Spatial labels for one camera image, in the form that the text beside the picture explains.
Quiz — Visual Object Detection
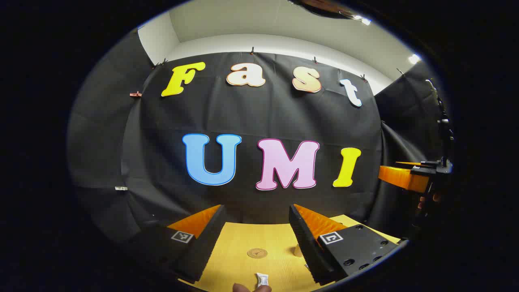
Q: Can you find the black backdrop cloth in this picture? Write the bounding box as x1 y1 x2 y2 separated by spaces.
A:
67 30 446 248

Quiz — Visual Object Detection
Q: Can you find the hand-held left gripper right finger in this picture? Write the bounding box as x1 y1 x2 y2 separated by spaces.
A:
288 204 408 286

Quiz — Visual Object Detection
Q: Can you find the yellow wooden desktop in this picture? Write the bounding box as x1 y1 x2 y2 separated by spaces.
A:
178 214 402 292

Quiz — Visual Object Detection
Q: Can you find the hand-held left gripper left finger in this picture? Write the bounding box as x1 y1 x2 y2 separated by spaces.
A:
130 204 227 284

